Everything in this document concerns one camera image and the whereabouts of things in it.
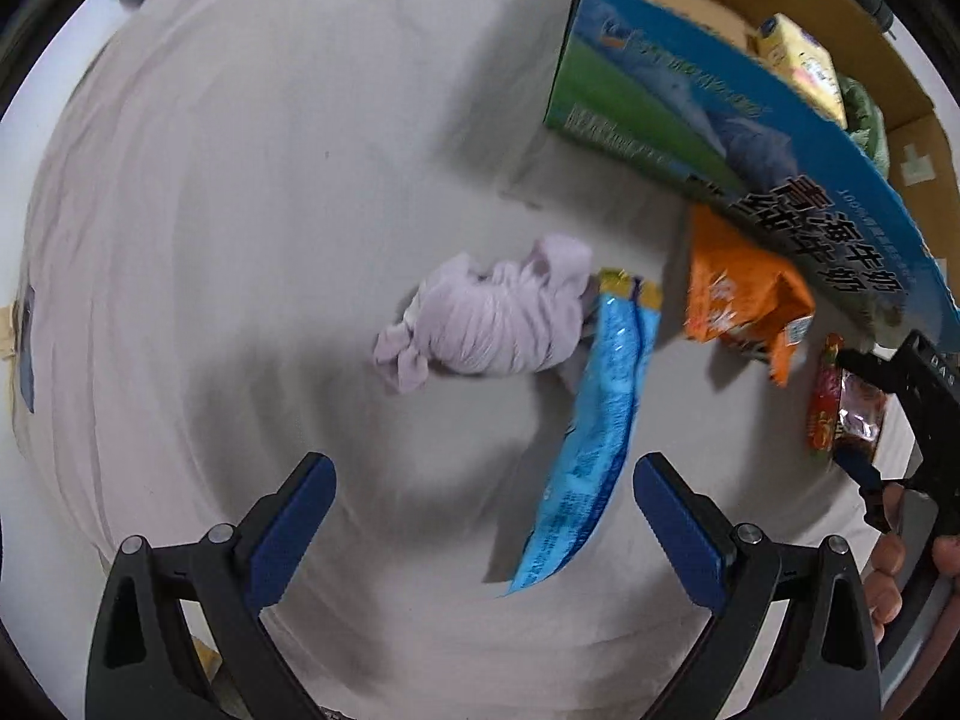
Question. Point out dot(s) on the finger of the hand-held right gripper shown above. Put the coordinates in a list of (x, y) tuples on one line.
[(859, 467), (870, 369)]

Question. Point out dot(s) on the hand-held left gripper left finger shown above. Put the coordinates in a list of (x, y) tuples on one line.
[(300, 510)]

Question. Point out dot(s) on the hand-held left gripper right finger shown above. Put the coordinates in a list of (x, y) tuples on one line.
[(671, 517)]

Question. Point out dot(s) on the red snack packet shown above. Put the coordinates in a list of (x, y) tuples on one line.
[(844, 409)]

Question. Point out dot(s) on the blue snack packet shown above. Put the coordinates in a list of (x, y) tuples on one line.
[(600, 405)]

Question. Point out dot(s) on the blue and green cardboard box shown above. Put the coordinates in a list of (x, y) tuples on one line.
[(675, 90)]

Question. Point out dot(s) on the person's right hand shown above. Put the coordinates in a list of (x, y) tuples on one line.
[(889, 562)]

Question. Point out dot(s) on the orange snack packet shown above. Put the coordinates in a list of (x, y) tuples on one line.
[(735, 292)]

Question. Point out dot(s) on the lavender cloth bundle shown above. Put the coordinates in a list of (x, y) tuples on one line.
[(487, 315)]

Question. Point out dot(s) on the pale grey bed sheet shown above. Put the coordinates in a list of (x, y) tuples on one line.
[(262, 240)]

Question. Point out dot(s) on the yellow packet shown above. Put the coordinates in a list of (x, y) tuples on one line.
[(802, 60)]

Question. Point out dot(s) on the beige and blue fabric tag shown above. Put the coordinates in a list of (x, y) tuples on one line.
[(22, 345)]

